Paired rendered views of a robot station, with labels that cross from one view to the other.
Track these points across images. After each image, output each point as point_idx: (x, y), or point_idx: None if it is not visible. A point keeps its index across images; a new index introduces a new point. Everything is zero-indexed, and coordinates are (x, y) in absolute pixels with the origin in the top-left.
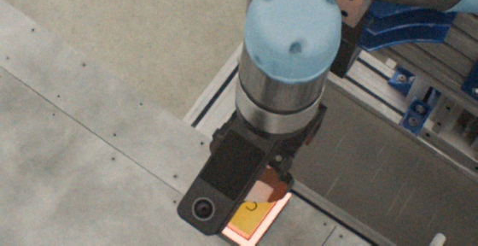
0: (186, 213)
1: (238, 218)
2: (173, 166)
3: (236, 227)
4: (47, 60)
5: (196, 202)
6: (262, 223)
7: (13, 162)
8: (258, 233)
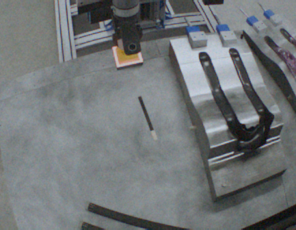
0: (128, 52)
1: (132, 56)
2: (100, 64)
3: (133, 59)
4: (44, 75)
5: (128, 46)
6: (138, 53)
7: (61, 105)
8: (139, 56)
